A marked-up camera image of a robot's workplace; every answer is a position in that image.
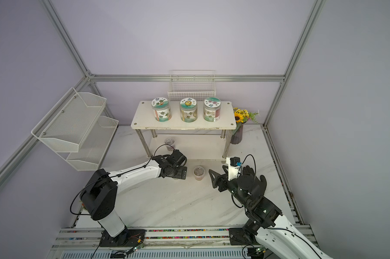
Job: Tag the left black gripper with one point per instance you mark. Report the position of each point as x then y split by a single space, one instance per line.
181 174

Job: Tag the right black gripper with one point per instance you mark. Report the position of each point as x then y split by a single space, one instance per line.
220 178

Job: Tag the small red-based clear cup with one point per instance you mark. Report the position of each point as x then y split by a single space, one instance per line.
199 173

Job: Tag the sunflower lid seed container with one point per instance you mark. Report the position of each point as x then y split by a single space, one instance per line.
188 108

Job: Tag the strawberry lid seed container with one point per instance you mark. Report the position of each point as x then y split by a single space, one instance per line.
161 108

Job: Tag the pink flower lid seed container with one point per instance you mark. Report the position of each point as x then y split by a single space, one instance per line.
211 109

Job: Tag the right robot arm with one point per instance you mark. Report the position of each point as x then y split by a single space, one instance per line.
267 225

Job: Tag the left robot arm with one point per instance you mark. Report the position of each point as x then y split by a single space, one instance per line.
99 196

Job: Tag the black yellow work glove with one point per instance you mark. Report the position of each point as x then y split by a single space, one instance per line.
256 185

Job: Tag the yellow sunflower plant pot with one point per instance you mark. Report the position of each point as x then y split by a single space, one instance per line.
242 116

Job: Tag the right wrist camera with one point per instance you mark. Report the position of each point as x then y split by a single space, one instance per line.
234 167

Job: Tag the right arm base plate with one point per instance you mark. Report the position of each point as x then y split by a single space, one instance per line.
240 236

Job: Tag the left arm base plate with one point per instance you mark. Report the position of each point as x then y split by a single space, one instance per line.
127 238

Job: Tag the white wire basket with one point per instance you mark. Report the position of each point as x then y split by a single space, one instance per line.
197 84

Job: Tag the white mesh wall rack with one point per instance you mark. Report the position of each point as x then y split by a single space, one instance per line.
77 130

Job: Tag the aluminium front rail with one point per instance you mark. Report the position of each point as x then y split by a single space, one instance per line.
156 243

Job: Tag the aluminium cage frame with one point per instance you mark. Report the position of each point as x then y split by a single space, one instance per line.
8 169

